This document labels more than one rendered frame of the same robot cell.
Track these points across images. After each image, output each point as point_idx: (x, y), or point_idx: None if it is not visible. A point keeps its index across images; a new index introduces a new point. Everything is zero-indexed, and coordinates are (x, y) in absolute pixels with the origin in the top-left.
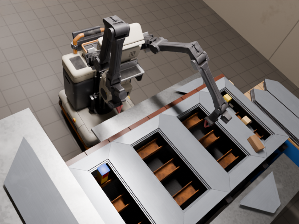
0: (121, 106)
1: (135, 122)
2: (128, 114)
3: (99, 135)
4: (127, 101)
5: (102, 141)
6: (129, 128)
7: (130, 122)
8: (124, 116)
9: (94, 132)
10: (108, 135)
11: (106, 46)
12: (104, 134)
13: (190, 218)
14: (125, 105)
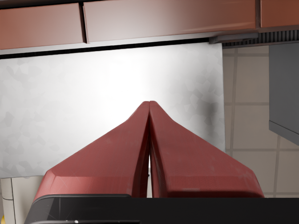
0: (95, 162)
1: (19, 44)
2: (34, 147)
3: (212, 111)
4: (14, 212)
5: (216, 81)
6: (82, 25)
7: (47, 105)
8: (58, 148)
9: (224, 138)
10: (176, 95)
11: None
12: (188, 107)
13: None
14: (26, 202)
